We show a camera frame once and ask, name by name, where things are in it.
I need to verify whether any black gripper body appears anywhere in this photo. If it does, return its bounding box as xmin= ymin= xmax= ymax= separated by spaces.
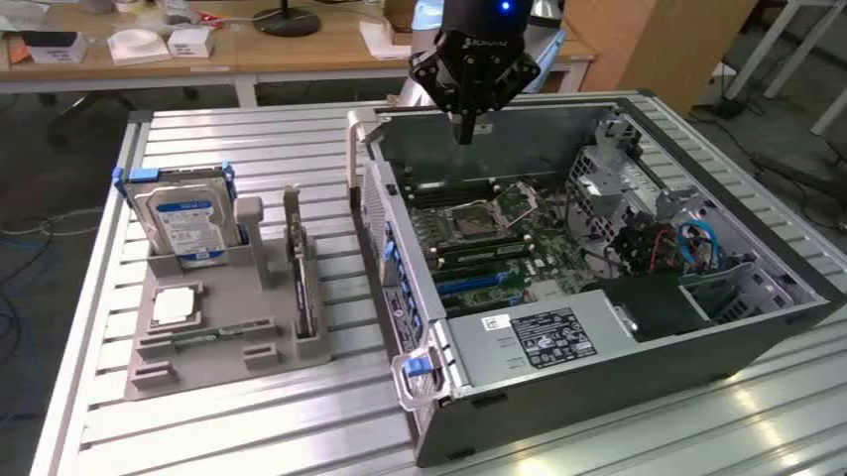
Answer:
xmin=437 ymin=0 xmax=535 ymax=80

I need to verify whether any black graphics card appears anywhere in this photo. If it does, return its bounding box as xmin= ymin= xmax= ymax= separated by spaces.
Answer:
xmin=282 ymin=183 xmax=319 ymax=343

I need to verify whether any white paper stack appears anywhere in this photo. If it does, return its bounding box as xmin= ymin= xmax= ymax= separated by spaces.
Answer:
xmin=359 ymin=20 xmax=417 ymax=60

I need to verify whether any brown cardboard box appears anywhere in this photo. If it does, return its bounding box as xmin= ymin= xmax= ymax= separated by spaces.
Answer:
xmin=383 ymin=0 xmax=419 ymax=34

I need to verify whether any wooden cabinet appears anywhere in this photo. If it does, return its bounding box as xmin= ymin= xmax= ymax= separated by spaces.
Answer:
xmin=562 ymin=0 xmax=761 ymax=113

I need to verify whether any black round stand base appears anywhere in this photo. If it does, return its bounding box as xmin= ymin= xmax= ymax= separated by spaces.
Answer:
xmin=254 ymin=0 xmax=323 ymax=39

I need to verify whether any metal socket cover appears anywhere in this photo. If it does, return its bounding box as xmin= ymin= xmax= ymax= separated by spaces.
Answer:
xmin=493 ymin=180 xmax=542 ymax=224

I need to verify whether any perforated metal drive cage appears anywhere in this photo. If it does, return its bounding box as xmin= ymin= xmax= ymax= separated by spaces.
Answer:
xmin=566 ymin=143 xmax=663 ymax=259

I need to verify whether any CPU socket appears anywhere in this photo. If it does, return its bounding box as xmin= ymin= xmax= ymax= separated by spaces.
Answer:
xmin=446 ymin=202 xmax=495 ymax=240

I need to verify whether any green motherboard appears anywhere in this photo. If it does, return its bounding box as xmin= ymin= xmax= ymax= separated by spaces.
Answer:
xmin=390 ymin=163 xmax=597 ymax=318

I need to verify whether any installed RAM stick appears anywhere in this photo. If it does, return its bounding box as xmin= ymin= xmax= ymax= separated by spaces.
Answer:
xmin=433 ymin=236 xmax=535 ymax=267

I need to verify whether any small white box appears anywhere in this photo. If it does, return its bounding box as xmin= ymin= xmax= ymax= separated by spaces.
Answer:
xmin=166 ymin=27 xmax=218 ymax=59

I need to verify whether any blue expansion slot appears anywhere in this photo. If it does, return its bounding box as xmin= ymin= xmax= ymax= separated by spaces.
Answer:
xmin=434 ymin=271 xmax=525 ymax=295

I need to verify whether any white holder with round hole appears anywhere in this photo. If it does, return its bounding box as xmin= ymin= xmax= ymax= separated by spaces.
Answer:
xmin=106 ymin=28 xmax=174 ymax=66

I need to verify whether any metal disk bay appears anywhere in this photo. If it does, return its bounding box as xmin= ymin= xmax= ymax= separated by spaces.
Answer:
xmin=678 ymin=260 xmax=795 ymax=323

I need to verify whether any grey parts rack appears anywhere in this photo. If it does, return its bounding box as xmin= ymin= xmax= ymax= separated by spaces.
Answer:
xmin=122 ymin=182 xmax=333 ymax=403

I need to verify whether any grey power supply unit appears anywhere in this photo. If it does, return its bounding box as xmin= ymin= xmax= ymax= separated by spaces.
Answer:
xmin=446 ymin=290 xmax=637 ymax=388

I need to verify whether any white box with black lid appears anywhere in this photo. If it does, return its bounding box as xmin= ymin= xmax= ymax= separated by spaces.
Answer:
xmin=19 ymin=30 xmax=90 ymax=64

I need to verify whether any silver CPU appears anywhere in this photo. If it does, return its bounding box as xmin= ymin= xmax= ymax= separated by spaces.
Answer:
xmin=150 ymin=290 xmax=201 ymax=326

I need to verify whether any green RAM stick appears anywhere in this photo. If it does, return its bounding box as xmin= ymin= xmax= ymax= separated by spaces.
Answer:
xmin=168 ymin=324 xmax=263 ymax=346

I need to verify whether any open dark PC case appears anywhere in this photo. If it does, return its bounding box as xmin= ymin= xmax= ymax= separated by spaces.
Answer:
xmin=347 ymin=96 xmax=847 ymax=470

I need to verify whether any white table frame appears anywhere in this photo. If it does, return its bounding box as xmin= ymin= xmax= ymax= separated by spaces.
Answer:
xmin=725 ymin=0 xmax=847 ymax=135

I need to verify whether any red wire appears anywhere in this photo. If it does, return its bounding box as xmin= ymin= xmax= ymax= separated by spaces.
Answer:
xmin=647 ymin=230 xmax=677 ymax=269

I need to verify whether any blue wire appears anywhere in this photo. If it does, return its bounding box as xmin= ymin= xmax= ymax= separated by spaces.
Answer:
xmin=678 ymin=220 xmax=723 ymax=272

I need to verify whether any hard disk with blue bracket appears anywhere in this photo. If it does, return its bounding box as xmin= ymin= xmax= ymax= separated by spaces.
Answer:
xmin=111 ymin=161 xmax=241 ymax=269

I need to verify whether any white floor cable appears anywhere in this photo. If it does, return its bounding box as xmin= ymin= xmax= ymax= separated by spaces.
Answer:
xmin=0 ymin=207 xmax=100 ymax=237

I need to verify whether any blue floor cable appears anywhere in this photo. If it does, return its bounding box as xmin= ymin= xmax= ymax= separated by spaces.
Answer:
xmin=0 ymin=237 xmax=55 ymax=427

